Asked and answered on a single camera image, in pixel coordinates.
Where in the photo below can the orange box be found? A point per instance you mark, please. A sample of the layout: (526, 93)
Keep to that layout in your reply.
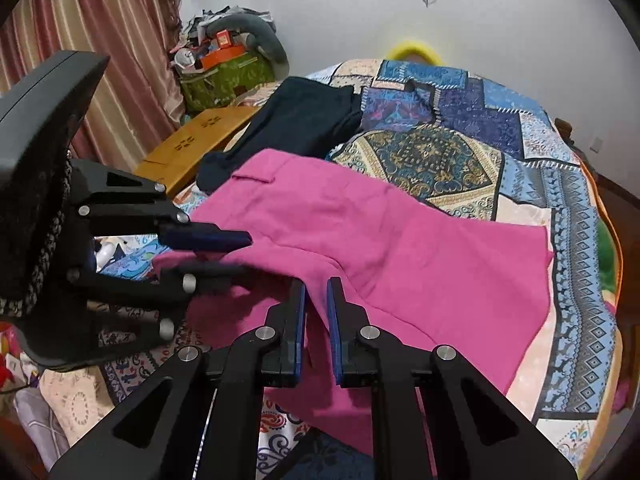
(222, 52)

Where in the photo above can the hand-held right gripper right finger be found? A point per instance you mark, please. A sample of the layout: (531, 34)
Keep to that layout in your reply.
(334, 325)

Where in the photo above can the green storage bag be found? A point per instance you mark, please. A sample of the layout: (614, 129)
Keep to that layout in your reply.
(225, 80)

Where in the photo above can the striped pink curtain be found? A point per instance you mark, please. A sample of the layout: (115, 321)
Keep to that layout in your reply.
(115, 50)

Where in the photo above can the patchwork printed blanket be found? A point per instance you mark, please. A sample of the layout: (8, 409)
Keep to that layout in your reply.
(500, 150)

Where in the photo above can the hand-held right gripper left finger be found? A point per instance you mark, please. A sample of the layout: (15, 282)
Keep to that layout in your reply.
(300, 325)

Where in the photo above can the pink pants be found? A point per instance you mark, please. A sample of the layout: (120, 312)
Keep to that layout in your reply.
(380, 240)

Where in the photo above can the wooden lap table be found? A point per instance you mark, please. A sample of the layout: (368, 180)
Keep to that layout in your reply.
(200, 135)

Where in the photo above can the dark navy garment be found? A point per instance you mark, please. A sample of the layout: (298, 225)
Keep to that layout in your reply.
(295, 120)

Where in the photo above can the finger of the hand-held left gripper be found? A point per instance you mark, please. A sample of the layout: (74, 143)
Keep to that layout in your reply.
(210, 238)
(215, 272)

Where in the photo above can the grey neck pillow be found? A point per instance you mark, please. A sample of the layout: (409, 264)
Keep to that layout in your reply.
(260, 30)

